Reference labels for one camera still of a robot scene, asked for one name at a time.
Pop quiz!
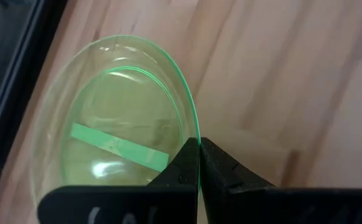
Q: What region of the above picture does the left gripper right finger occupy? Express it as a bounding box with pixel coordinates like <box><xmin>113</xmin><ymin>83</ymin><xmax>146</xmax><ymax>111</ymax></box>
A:
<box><xmin>199</xmin><ymin>136</ymin><xmax>362</xmax><ymax>224</ymax></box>

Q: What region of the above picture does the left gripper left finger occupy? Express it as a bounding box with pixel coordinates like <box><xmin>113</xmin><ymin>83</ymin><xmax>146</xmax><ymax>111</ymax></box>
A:
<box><xmin>37</xmin><ymin>136</ymin><xmax>200</xmax><ymax>224</ymax></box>

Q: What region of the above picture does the green translucent plastic plate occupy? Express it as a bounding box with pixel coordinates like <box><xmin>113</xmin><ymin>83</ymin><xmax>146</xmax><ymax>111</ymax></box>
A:
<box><xmin>29</xmin><ymin>34</ymin><xmax>203</xmax><ymax>208</ymax></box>

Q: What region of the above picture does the black aluminium table frame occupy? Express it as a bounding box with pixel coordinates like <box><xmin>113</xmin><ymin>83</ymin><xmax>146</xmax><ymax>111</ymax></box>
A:
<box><xmin>0</xmin><ymin>0</ymin><xmax>68</xmax><ymax>215</ymax></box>

